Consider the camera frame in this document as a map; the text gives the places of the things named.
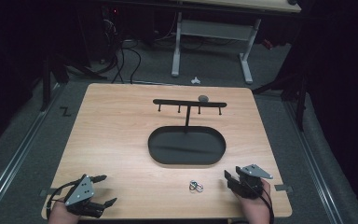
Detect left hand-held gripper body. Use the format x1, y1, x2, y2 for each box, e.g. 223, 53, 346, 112
64, 174, 105, 218

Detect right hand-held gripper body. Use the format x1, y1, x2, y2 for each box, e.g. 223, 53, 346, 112
235, 163, 274, 200

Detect silver metal key ring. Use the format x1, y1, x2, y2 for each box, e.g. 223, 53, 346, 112
188, 179, 205, 192

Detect black hook stand with tray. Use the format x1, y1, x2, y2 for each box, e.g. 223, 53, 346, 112
147, 98, 227, 166

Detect person's right hand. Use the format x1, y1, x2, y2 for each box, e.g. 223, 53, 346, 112
234, 178, 272, 224

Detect person's left hand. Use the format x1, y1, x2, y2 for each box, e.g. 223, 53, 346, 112
47, 197, 82, 224

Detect black tape mark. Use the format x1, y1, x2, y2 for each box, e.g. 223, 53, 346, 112
59, 105, 73, 118

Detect black metal stand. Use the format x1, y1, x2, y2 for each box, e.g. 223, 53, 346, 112
252, 73, 309, 132
38, 46, 108, 112

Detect desk with white metal legs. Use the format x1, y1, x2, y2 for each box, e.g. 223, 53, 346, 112
170, 0, 302, 85

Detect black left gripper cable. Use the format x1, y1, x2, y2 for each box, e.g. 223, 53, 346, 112
46, 179, 82, 213

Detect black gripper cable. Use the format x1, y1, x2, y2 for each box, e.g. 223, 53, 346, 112
46, 179, 82, 213
251, 186, 276, 224

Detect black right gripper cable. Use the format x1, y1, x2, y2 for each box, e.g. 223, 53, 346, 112
251, 186, 276, 224

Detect aluminium floor rail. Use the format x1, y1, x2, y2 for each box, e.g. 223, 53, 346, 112
283, 101, 344, 224
0, 83, 63, 216

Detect bundle of black floor cables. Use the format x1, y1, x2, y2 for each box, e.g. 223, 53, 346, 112
101, 7, 144, 85

